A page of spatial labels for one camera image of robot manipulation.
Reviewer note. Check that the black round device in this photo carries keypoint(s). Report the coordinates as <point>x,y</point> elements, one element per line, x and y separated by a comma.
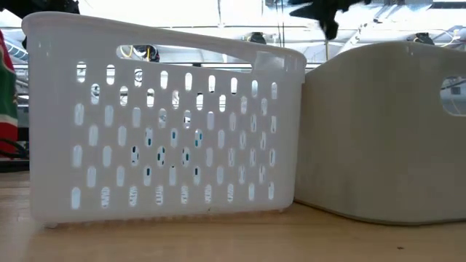
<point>151,52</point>
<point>257,37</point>
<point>424,38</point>

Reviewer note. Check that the teal plastic basket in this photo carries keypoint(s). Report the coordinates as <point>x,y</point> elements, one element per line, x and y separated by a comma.
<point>160,156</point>

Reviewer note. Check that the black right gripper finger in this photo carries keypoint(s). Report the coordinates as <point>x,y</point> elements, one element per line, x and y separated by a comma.
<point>309,9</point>
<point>309,16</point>

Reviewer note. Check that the grey plastic basket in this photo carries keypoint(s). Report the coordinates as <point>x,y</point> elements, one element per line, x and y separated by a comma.
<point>364,145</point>

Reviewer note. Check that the white perforated plastic basket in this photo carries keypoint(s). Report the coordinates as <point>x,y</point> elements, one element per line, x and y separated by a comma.
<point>284,145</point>

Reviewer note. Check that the person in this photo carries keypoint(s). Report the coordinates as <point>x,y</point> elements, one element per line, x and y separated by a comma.
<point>7,109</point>

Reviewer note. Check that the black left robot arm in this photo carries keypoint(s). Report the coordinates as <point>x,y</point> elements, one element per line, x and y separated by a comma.
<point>43,6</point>

